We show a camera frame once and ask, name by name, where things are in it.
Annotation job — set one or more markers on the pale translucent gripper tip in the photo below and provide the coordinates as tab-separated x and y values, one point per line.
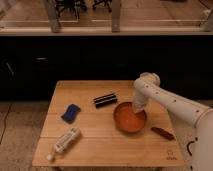
137	109

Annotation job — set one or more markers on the orange ceramic bowl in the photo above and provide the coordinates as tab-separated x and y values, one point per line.
126	120

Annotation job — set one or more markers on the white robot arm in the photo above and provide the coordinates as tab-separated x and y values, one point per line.
147	86

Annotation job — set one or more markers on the black rectangular box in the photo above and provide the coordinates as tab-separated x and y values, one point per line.
105	100

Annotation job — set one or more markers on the blue sponge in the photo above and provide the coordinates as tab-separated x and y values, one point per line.
71	113

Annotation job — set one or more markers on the white plastic bottle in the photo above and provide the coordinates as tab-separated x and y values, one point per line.
64	142

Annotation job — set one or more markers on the metal window frame post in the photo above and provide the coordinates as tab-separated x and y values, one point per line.
53	19

